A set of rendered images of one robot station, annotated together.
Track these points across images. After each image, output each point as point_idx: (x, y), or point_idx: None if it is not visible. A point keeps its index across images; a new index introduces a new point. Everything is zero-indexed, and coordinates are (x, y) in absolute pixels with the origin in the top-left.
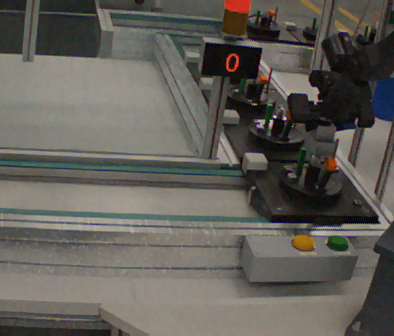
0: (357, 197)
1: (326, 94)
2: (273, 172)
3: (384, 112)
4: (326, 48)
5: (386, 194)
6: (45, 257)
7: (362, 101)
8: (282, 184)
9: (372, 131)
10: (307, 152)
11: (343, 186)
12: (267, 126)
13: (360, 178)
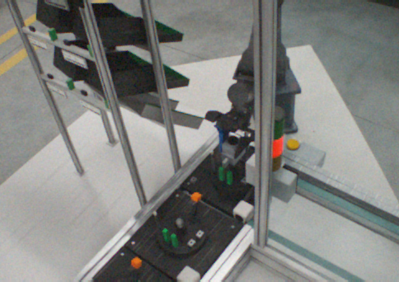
0: (215, 154)
1: (247, 117)
2: (240, 199)
3: None
4: (251, 95)
5: (125, 193)
6: None
7: (215, 113)
8: None
9: (5, 259)
10: (182, 208)
11: (209, 166)
12: (181, 240)
13: (179, 171)
